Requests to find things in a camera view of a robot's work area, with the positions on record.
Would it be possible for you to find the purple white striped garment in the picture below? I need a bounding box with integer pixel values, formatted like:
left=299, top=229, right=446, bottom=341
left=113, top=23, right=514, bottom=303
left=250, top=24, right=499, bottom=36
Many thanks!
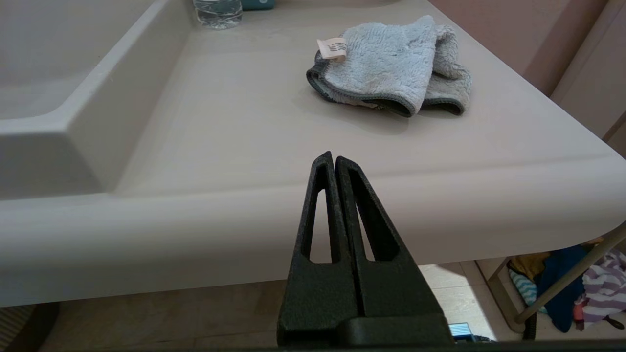
left=575, top=249, right=626, bottom=330

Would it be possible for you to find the clear bottle with grey cap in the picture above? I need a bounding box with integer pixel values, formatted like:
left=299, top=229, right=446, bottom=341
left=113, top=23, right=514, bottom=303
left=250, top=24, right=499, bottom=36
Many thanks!
left=193, top=0, right=243, bottom=30

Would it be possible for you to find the small blue device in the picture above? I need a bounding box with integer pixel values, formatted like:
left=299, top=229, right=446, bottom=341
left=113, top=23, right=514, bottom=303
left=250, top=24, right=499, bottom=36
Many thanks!
left=449, top=323, right=474, bottom=341

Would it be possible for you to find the pile of clothes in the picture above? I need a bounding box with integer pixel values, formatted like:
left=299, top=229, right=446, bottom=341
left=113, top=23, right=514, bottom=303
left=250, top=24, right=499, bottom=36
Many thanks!
left=514, top=222, right=626, bottom=324

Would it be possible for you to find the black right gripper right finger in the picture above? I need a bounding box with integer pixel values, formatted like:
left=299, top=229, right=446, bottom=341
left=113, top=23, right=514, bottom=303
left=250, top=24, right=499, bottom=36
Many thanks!
left=335, top=156, right=450, bottom=323

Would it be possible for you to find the teal striped garment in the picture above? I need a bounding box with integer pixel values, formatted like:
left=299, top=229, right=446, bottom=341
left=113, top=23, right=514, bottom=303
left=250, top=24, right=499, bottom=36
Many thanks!
left=509, top=269, right=548, bottom=313

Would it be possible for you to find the yellow garment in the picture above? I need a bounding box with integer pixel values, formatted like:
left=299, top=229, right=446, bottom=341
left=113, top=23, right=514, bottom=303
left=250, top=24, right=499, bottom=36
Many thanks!
left=509, top=252, right=551, bottom=280

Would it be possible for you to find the dark blue garment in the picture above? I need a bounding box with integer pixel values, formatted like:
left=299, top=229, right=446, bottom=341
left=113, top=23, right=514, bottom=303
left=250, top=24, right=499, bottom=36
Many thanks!
left=533, top=244, right=595, bottom=333

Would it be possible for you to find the grey fluffy cleaning cloth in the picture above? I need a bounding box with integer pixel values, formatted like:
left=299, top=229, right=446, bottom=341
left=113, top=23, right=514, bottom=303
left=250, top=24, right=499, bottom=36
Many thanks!
left=307, top=15, right=472, bottom=118

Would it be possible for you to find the beige sink basin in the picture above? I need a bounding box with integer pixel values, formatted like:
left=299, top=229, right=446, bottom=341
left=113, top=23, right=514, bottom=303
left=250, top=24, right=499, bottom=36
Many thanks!
left=0, top=0, right=196, bottom=201

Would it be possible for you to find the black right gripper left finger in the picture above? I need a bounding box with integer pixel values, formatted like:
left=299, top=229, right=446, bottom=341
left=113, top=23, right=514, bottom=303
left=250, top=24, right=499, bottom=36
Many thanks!
left=277, top=151, right=365, bottom=347

